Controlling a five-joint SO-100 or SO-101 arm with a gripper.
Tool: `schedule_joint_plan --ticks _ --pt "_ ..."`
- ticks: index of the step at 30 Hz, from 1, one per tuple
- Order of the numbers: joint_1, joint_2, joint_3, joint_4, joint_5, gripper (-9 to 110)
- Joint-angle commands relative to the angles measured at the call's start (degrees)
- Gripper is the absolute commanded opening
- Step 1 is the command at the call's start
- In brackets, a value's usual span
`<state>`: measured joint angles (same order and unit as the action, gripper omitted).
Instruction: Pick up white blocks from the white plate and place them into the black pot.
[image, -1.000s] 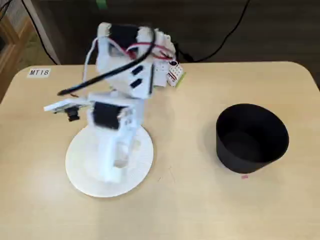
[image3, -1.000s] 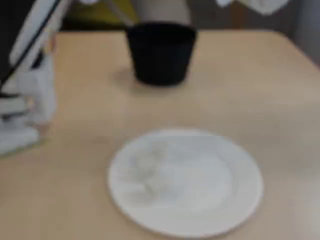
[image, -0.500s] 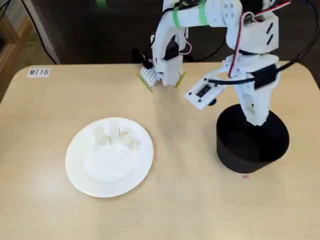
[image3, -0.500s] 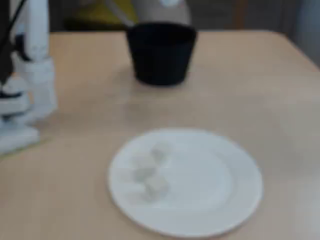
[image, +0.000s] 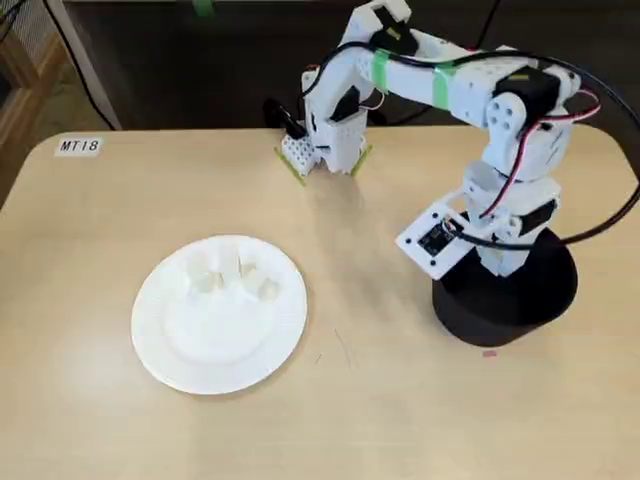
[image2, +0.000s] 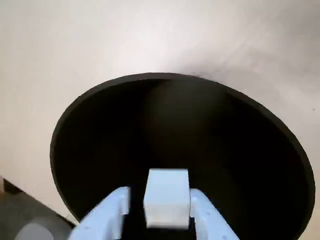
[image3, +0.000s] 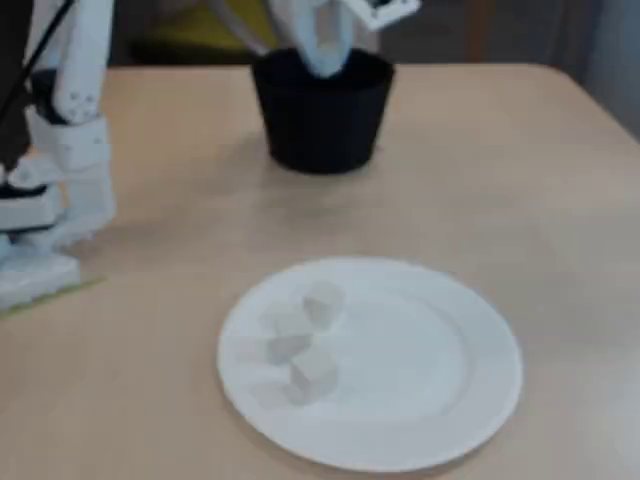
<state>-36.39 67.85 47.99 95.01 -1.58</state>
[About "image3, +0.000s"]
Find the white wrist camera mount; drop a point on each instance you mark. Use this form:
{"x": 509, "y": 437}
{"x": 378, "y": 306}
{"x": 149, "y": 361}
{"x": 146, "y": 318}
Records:
{"x": 387, "y": 15}

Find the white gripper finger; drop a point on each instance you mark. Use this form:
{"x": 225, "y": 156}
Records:
{"x": 305, "y": 30}
{"x": 346, "y": 30}

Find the brown wooden post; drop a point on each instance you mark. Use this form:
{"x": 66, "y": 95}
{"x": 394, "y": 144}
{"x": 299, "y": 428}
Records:
{"x": 477, "y": 30}

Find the white paper plate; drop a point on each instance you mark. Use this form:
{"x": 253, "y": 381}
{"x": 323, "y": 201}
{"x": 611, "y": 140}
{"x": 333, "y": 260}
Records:
{"x": 400, "y": 390}

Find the white cube block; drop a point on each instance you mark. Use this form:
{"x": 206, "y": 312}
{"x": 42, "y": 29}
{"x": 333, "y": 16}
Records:
{"x": 312, "y": 375}
{"x": 290, "y": 327}
{"x": 320, "y": 310}

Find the yellow-green base board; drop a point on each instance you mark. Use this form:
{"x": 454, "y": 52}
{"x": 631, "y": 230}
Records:
{"x": 85, "y": 286}

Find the black pot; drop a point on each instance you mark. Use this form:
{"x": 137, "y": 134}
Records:
{"x": 325, "y": 125}

